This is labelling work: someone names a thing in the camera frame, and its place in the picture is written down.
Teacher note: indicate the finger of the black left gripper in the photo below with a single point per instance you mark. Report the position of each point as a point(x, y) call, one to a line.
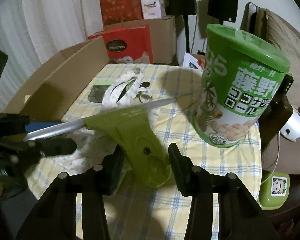
point(14, 124)
point(21, 155)

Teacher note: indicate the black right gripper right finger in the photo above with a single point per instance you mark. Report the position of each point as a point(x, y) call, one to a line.
point(240, 216)

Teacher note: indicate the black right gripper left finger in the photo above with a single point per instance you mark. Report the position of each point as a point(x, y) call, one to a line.
point(54, 215)

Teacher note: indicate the green rectangular case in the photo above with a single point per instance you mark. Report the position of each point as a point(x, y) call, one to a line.
point(102, 92)

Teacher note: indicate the green handled window squeegee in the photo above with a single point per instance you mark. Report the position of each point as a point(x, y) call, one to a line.
point(147, 157)

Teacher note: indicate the green snack canister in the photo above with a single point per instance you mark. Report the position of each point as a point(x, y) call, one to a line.
point(241, 75)

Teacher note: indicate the green box with panda sticker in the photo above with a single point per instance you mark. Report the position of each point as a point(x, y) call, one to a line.
point(274, 190)

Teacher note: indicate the open brown cardboard box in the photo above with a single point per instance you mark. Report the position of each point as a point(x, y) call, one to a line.
point(52, 88)

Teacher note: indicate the white round gadget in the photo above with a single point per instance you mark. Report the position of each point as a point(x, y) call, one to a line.
point(291, 129)

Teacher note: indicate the white sheer curtain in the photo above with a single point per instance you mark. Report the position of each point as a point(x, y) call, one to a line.
point(32, 31)

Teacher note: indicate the green black radio device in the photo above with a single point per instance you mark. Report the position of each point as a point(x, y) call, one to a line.
point(285, 84)

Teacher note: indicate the red collection gift box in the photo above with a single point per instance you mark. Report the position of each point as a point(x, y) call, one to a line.
point(127, 45)

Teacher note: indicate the clutter box behind table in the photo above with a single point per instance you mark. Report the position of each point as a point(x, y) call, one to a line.
point(194, 61)

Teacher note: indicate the red gift bag upper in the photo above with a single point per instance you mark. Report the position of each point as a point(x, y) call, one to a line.
point(117, 11)

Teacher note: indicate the large brown cardboard box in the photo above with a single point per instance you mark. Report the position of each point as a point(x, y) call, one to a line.
point(162, 34)

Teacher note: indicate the brown back cushion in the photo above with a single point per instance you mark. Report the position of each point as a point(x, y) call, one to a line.
point(282, 37)

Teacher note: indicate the white pink small box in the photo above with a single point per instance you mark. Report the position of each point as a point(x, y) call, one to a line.
point(153, 9)

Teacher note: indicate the right black speaker on stand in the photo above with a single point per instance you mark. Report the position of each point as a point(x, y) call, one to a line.
point(223, 10)

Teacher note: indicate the black speaker on stand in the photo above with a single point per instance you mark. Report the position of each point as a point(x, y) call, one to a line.
point(184, 8)
point(223, 10)

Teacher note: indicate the left black speaker on stand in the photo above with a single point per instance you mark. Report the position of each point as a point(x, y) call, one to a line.
point(184, 8)

